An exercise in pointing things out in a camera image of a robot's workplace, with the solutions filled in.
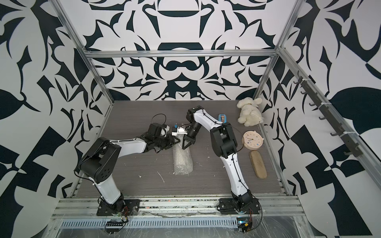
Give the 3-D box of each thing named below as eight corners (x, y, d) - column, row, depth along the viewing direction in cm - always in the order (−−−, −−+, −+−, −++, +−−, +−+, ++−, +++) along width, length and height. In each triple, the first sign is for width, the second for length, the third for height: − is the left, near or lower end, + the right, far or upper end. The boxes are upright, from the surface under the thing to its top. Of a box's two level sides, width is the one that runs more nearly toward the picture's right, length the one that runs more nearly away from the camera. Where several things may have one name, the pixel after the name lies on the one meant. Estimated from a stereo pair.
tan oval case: (255, 178, 85) (257, 176, 83) (248, 153, 95) (250, 150, 92) (266, 178, 85) (268, 176, 83) (258, 153, 95) (260, 150, 92)
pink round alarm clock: (244, 150, 95) (245, 148, 93) (240, 132, 104) (241, 130, 101) (265, 150, 95) (266, 148, 93) (259, 132, 104) (260, 130, 101)
